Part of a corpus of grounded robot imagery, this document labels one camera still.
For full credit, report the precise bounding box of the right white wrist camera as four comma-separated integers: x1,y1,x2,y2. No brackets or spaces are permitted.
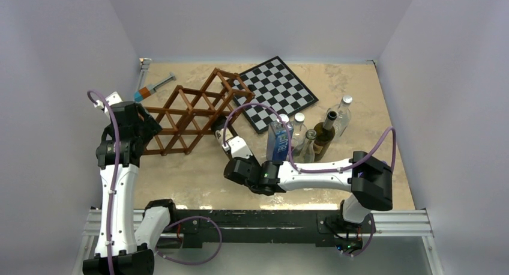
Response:
222,136,253,159

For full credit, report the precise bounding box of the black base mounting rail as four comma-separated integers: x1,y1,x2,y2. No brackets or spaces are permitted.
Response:
161,210,372,248

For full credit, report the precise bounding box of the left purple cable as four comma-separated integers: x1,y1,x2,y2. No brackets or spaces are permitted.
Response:
86,90,122,275

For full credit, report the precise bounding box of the black white checkerboard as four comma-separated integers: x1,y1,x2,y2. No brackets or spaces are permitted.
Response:
239,56,319,134

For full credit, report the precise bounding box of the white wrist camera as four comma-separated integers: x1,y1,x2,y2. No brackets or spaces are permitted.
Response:
94,92,122,116
222,136,253,159

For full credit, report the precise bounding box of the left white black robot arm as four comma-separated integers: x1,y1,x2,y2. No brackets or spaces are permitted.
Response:
82,101,179,274

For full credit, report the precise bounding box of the brown wooden wine rack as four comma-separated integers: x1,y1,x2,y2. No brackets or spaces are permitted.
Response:
143,68,255,156

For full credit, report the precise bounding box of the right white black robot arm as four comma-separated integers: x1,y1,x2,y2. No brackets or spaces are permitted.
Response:
223,151,393,231

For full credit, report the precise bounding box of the olive wine bottle tan label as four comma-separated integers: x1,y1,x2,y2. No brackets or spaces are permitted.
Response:
313,110,337,162

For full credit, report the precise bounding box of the clear bottle far right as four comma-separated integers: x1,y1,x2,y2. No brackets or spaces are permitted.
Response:
327,95,353,141

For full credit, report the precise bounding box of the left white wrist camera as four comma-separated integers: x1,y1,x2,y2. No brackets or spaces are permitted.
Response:
94,92,122,116

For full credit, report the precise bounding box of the clear glass bottle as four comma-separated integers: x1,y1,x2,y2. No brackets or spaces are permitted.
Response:
292,129,317,163

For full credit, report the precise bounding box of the blue square bottle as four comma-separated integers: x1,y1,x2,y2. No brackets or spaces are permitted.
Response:
266,114,293,161

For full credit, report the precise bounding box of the purple loop cable at base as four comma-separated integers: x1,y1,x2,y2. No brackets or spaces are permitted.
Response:
154,215,223,265

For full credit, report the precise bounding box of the dark green wine bottle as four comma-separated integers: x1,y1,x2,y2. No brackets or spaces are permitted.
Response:
211,117,238,151

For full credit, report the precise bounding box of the clear bottle silver cap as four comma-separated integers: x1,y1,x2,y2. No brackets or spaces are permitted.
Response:
289,112,307,151

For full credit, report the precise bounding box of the blue orange syringe toy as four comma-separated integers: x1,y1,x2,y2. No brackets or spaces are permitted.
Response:
134,73,176,103

